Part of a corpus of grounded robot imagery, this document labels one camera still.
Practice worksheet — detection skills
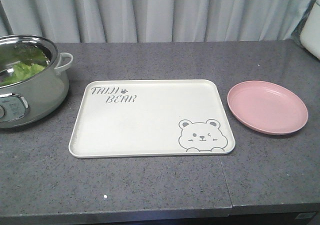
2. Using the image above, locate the cream bear serving tray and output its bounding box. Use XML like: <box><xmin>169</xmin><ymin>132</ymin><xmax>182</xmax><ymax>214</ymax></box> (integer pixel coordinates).
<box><xmin>68</xmin><ymin>79</ymin><xmax>236</xmax><ymax>158</ymax></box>

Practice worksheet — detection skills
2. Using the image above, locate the white grey curtain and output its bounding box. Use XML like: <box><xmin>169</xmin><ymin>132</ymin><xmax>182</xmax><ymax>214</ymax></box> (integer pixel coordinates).
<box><xmin>0</xmin><ymin>0</ymin><xmax>314</xmax><ymax>43</ymax></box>

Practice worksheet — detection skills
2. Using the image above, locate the pink round plate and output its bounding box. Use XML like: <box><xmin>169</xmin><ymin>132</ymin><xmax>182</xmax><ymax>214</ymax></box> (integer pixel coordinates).
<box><xmin>227</xmin><ymin>80</ymin><xmax>309</xmax><ymax>135</ymax></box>

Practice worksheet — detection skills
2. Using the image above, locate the green electric cooking pot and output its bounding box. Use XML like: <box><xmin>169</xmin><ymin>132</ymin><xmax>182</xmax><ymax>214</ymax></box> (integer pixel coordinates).
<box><xmin>0</xmin><ymin>35</ymin><xmax>74</xmax><ymax>129</ymax></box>

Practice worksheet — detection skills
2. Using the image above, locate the green lettuce leaf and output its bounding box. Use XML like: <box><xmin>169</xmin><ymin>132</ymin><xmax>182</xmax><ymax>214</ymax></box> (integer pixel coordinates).
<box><xmin>0</xmin><ymin>43</ymin><xmax>51</xmax><ymax>87</ymax></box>

